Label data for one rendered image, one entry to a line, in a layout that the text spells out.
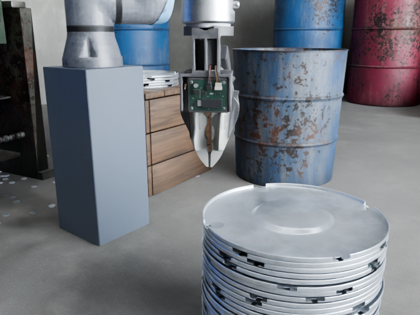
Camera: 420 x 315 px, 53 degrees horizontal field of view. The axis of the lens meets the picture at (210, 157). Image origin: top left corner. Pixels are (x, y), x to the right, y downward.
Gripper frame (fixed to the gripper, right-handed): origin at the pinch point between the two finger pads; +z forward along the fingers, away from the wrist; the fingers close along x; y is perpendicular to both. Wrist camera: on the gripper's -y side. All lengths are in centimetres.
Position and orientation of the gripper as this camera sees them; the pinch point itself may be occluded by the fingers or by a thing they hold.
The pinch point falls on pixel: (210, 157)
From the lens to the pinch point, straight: 67.8
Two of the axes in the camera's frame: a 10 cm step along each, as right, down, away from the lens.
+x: 10.0, 0.2, -0.8
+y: -0.9, 2.7, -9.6
